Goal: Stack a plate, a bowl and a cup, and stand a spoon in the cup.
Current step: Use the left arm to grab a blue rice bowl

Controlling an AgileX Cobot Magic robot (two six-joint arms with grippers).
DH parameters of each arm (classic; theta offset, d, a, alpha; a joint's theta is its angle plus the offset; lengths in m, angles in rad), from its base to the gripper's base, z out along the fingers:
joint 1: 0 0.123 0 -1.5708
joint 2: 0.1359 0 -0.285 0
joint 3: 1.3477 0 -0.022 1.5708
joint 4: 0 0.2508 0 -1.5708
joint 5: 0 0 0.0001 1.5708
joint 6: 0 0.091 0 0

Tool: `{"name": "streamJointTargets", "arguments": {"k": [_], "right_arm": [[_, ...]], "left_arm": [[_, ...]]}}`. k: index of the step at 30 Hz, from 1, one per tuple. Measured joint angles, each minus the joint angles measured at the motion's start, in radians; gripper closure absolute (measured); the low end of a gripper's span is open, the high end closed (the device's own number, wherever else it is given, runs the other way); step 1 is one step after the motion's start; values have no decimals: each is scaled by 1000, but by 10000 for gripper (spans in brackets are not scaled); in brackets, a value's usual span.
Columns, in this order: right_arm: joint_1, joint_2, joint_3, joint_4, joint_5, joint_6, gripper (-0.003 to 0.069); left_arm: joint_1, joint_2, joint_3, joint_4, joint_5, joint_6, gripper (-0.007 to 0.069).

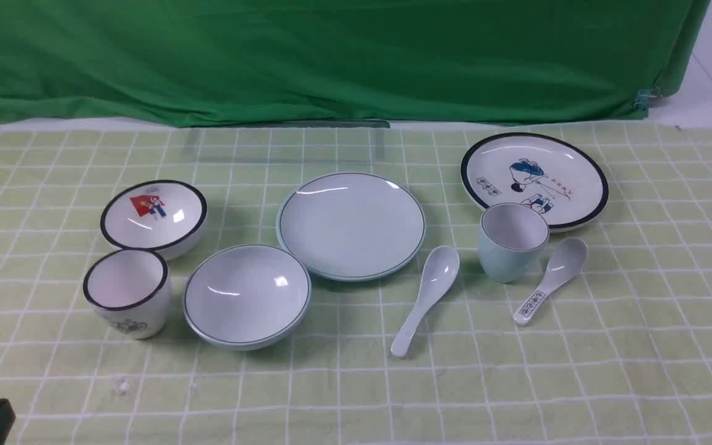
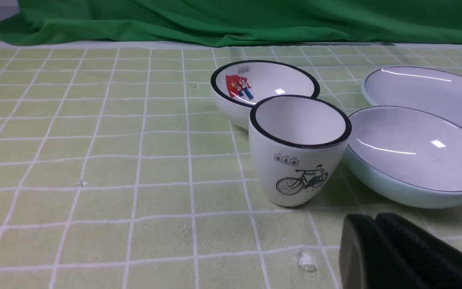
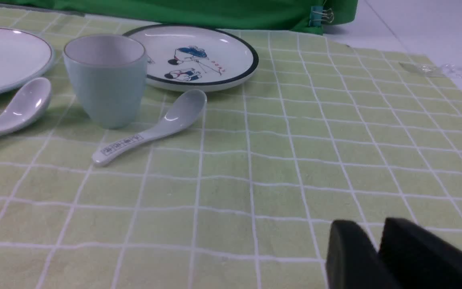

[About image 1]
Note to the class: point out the pale blue bowl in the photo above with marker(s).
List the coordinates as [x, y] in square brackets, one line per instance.
[247, 297]

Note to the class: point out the plain white ceramic spoon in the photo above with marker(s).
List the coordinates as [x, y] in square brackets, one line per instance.
[439, 272]

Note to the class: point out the pale blue cup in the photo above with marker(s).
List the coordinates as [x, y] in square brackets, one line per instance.
[512, 236]

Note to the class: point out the black-rimmed white cup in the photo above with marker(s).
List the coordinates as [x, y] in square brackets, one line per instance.
[131, 290]

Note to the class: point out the black-rimmed bowl with picture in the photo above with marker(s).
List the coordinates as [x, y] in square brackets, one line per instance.
[164, 216]

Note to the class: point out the green backdrop cloth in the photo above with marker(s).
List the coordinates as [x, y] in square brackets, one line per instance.
[215, 63]

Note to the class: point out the pale blue plate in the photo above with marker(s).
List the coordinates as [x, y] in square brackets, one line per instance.
[351, 226]

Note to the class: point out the black-rimmed plate with cartoon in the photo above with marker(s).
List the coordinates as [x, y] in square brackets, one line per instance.
[546, 174]

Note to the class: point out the green checkered tablecloth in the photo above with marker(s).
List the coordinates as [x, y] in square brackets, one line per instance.
[620, 355]

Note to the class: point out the clear plastic clip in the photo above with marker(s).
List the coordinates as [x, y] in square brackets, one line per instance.
[648, 98]

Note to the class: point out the white spoon with printed handle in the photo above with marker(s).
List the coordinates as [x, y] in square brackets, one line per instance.
[566, 261]

